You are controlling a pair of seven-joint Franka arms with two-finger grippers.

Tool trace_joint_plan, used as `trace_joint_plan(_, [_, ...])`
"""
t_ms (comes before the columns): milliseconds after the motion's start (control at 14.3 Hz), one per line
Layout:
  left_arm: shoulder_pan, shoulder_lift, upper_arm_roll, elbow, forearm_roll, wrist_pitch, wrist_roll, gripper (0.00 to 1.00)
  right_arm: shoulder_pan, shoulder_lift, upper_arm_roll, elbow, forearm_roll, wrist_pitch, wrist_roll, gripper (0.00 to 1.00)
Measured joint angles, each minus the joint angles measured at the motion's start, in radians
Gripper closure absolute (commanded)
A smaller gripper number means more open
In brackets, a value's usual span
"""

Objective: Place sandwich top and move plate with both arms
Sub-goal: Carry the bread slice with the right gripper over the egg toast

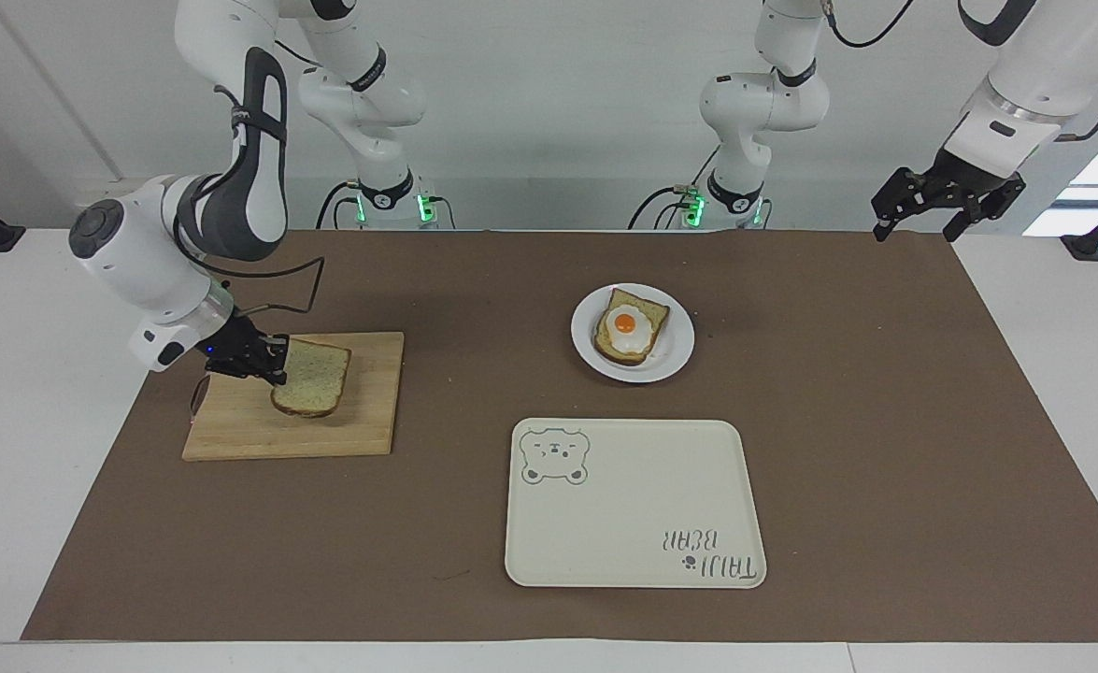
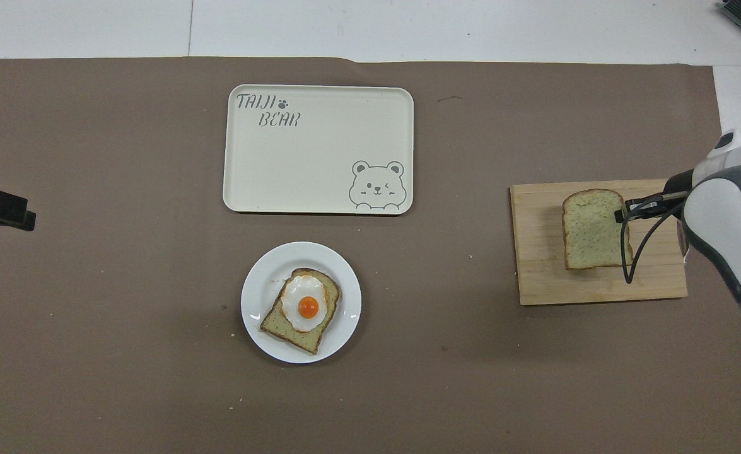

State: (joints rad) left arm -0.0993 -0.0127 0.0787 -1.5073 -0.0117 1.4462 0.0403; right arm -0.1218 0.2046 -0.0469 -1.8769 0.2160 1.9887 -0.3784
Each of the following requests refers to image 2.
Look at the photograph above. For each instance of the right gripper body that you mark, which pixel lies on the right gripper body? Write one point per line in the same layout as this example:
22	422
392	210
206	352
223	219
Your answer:
676	184

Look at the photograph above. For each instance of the plain bread slice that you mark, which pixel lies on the plain bread slice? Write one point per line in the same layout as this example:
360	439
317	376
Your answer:
591	233

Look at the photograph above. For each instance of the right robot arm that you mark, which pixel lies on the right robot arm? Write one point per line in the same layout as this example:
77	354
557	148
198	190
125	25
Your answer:
729	214

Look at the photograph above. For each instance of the white round plate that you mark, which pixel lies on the white round plate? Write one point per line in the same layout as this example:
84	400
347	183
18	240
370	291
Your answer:
258	284

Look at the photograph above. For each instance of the wooden cutting board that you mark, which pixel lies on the wooden cutting board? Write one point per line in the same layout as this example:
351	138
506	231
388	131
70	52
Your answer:
540	252

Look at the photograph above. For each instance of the cream tray with bear print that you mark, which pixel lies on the cream tray with bear print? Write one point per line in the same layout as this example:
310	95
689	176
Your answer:
307	164

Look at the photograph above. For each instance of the fried egg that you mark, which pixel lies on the fried egg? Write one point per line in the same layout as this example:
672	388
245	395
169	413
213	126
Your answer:
307	307

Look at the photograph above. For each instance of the bread slice under fried egg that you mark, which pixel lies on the bread slice under fried egg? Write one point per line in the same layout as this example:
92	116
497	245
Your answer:
301	337

